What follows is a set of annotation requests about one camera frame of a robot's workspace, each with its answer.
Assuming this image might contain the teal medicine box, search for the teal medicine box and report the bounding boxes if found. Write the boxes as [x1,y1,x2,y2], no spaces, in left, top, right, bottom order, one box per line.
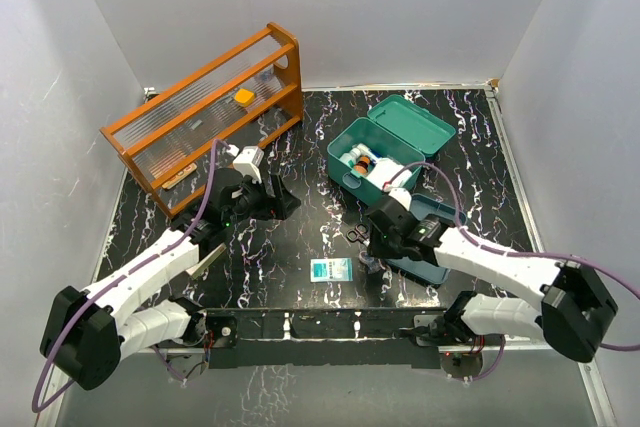
[327,94,456,205]

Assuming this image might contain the brown medicine bottle orange cap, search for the brown medicine bottle orange cap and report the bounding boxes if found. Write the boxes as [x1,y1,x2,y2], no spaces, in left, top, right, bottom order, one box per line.
[352,156,374,177]

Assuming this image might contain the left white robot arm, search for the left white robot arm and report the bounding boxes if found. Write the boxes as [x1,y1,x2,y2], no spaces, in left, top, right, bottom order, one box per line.
[40,168,301,390]

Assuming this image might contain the orange wooden shelf rack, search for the orange wooden shelf rack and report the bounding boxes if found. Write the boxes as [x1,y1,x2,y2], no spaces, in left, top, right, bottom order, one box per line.
[101,22,304,217]

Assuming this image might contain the small tape roll bag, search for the small tape roll bag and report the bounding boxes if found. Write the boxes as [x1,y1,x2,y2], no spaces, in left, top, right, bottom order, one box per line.
[359,255,383,274]

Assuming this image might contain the blue-grey divider tray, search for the blue-grey divider tray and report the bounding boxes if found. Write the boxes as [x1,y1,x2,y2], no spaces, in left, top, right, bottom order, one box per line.
[386,193,455,286]

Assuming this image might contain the white teal bottle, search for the white teal bottle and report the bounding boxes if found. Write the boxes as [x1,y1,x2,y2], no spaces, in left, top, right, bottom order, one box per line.
[340,144,376,167]

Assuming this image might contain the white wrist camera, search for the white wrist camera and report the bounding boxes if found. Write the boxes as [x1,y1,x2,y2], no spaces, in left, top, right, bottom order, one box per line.
[385,186,412,211]
[226,144,264,184]

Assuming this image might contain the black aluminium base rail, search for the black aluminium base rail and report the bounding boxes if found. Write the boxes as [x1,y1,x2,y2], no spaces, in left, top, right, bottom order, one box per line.
[54,306,596,373]

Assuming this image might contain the black handled scissors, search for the black handled scissors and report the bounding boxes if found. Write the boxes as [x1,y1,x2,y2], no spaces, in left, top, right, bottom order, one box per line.
[345,223,369,245]

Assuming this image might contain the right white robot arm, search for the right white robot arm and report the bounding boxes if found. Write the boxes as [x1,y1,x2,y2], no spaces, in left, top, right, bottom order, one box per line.
[365,195,618,363]

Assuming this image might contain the teal white sachet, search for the teal white sachet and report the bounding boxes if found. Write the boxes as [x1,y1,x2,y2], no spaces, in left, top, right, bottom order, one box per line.
[310,258,353,283]

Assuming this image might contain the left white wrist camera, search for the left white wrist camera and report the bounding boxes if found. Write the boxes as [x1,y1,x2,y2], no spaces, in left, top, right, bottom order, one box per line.
[226,144,264,184]

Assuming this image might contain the cream medicine carton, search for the cream medicine carton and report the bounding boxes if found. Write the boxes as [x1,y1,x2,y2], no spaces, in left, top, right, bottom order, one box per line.
[186,243,227,278]

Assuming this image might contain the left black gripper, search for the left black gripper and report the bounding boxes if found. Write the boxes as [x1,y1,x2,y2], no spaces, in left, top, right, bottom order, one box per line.
[223,173,300,228]

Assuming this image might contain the white gauze packet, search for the white gauze packet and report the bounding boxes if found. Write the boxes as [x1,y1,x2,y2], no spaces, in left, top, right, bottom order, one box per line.
[366,157,419,190]

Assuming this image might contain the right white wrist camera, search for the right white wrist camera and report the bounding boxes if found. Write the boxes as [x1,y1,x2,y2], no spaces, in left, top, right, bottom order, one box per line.
[385,186,412,211]

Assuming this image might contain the yellow-orange small block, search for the yellow-orange small block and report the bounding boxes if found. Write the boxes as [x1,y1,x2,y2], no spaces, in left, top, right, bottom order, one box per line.
[234,88,256,108]

